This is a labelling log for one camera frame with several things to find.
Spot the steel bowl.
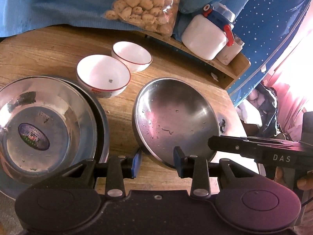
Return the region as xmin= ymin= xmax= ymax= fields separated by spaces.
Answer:
xmin=0 ymin=76 xmax=98 ymax=184

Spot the pile of clothes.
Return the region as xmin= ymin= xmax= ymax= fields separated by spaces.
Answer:
xmin=237 ymin=83 xmax=280 ymax=138

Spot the white jug blue lid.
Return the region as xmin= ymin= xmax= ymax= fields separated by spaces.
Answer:
xmin=181 ymin=2 xmax=236 ymax=61

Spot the clear bag of snacks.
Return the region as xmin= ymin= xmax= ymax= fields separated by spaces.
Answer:
xmin=102 ymin=0 xmax=181 ymax=37

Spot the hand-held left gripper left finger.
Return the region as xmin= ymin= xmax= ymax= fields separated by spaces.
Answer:
xmin=59 ymin=149 xmax=142 ymax=200

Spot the blue white-dotted curtain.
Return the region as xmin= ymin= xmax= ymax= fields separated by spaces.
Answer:
xmin=226 ymin=0 xmax=313 ymax=107

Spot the wooden desk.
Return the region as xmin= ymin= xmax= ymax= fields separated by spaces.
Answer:
xmin=0 ymin=26 xmax=260 ymax=194

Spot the wide steel plate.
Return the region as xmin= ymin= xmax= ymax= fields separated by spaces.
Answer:
xmin=0 ymin=75 xmax=110 ymax=199

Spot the wooden desk shelf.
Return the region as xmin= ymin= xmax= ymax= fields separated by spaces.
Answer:
xmin=145 ymin=29 xmax=251 ymax=90

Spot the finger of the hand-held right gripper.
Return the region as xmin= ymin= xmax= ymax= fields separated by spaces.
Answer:
xmin=208 ymin=136 xmax=304 ymax=158

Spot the light blue cloth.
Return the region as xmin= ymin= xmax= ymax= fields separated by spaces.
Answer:
xmin=0 ymin=0 xmax=261 ymax=38

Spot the large deep steel plate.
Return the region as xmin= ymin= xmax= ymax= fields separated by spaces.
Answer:
xmin=132 ymin=77 xmax=222 ymax=170

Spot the person's right hand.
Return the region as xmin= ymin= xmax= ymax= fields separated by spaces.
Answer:
xmin=274 ymin=166 xmax=313 ymax=192

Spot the white bowl red rim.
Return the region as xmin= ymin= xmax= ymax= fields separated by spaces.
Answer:
xmin=76 ymin=54 xmax=131 ymax=99
xmin=111 ymin=41 xmax=152 ymax=73

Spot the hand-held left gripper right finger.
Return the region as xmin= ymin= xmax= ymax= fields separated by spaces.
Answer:
xmin=173 ymin=146 xmax=257 ymax=200

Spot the pink curtain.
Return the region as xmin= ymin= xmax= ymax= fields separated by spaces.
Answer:
xmin=265 ymin=54 xmax=313 ymax=143

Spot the white thermos cup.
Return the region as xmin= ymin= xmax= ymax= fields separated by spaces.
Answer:
xmin=215 ymin=39 xmax=245 ymax=65

